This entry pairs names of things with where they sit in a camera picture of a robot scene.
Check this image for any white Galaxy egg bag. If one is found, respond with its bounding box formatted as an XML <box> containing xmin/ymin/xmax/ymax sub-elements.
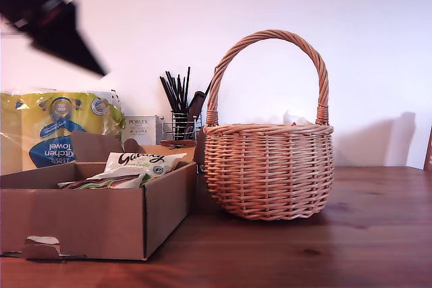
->
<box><xmin>103</xmin><ymin>151</ymin><xmax>188</xmax><ymax>177</ymax></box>

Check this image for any Galaxy mint egg bag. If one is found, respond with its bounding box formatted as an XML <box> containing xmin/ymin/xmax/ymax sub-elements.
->
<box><xmin>57</xmin><ymin>172</ymin><xmax>153</xmax><ymax>190</ymax></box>

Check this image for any white Porlex box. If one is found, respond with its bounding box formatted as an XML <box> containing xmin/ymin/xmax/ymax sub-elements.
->
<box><xmin>124</xmin><ymin>115</ymin><xmax>163</xmax><ymax>146</ymax></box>

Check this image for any brown cardboard box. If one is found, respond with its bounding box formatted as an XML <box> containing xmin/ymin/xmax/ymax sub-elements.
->
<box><xmin>0</xmin><ymin>129</ymin><xmax>207</xmax><ymax>262</ymax></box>

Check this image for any woven wicker basket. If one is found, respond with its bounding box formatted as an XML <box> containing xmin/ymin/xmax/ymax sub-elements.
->
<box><xmin>203</xmin><ymin>29</ymin><xmax>335</xmax><ymax>221</ymax></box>

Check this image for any yellow kitchen towel pack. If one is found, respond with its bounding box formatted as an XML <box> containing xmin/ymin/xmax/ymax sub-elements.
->
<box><xmin>0</xmin><ymin>87</ymin><xmax>126</xmax><ymax>177</ymax></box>

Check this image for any wire utensil holder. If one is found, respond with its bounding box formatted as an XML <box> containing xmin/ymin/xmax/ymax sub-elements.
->
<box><xmin>161</xmin><ymin>109</ymin><xmax>203</xmax><ymax>142</ymax></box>

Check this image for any brown knife handle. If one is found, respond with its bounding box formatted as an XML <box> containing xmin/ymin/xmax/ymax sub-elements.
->
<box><xmin>184</xmin><ymin>91</ymin><xmax>206</xmax><ymax>140</ymax></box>

